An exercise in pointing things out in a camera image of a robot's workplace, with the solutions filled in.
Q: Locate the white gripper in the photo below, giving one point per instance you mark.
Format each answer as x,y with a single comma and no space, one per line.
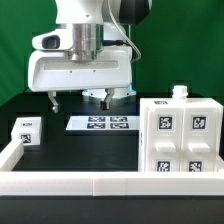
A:
54,71

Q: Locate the white marker base plate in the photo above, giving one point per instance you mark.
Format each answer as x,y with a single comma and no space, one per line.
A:
108,123

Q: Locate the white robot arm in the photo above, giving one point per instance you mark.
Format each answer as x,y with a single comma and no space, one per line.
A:
89,50

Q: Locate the white cabinet body box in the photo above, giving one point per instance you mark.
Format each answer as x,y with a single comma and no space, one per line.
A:
179,99

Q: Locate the white cabinet door panel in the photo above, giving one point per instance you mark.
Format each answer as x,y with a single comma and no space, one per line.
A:
163,139
198,138

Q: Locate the white U-shaped fence frame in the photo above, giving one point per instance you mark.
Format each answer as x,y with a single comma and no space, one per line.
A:
99,183

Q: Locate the white cabinet top block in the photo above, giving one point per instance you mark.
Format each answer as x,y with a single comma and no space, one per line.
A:
27,129

